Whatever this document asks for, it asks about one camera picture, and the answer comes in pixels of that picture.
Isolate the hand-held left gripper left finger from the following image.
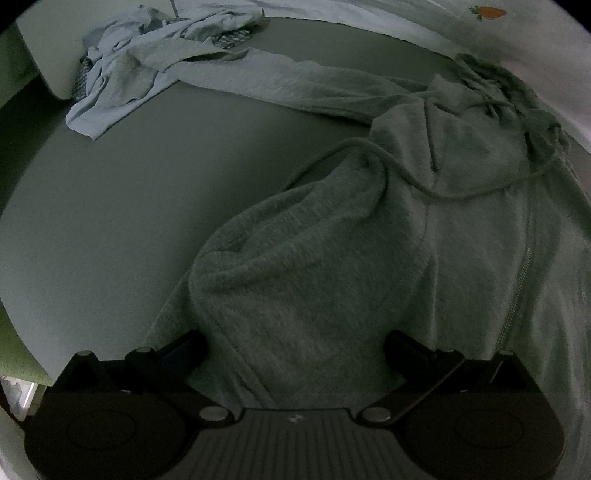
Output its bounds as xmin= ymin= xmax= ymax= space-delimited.
xmin=54 ymin=329 xmax=234 ymax=424

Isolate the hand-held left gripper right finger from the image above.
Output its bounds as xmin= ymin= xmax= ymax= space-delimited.
xmin=355 ymin=329 xmax=539 ymax=425

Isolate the grey zip hoodie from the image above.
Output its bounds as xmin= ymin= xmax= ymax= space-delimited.
xmin=111 ymin=46 xmax=591 ymax=411

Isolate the green sheet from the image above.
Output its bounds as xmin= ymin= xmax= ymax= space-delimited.
xmin=0 ymin=304 xmax=57 ymax=387

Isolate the light blue shirt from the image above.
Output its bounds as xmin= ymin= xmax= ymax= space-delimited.
xmin=65 ymin=4 xmax=265 ymax=142

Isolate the printed pale bed sheet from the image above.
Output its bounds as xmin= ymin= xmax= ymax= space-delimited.
xmin=172 ymin=0 xmax=591 ymax=154

